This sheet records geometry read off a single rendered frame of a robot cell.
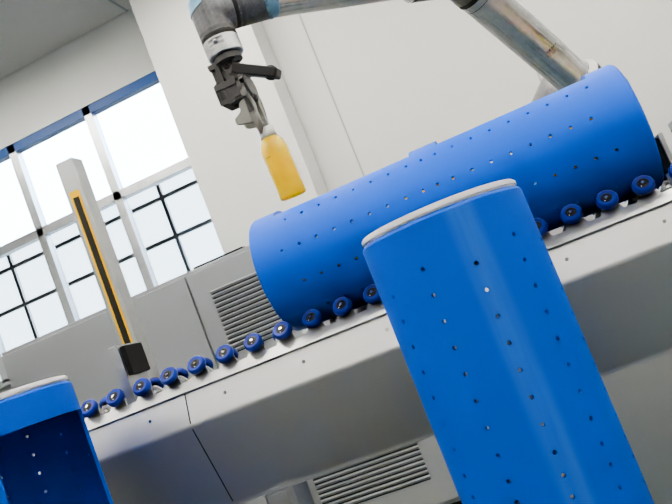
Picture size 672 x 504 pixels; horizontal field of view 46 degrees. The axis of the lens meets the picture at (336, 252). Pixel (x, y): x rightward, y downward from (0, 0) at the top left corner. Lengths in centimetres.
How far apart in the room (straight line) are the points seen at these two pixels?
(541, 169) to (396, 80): 321
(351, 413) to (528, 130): 71
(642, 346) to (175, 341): 248
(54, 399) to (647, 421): 170
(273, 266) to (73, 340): 238
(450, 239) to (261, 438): 81
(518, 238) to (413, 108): 356
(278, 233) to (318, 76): 323
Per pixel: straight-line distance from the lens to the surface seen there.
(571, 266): 166
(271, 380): 177
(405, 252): 121
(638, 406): 257
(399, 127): 475
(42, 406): 166
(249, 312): 358
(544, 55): 239
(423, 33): 485
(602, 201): 169
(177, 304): 373
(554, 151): 166
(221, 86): 194
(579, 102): 170
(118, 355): 201
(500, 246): 121
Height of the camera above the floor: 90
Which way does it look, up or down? 6 degrees up
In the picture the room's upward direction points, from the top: 21 degrees counter-clockwise
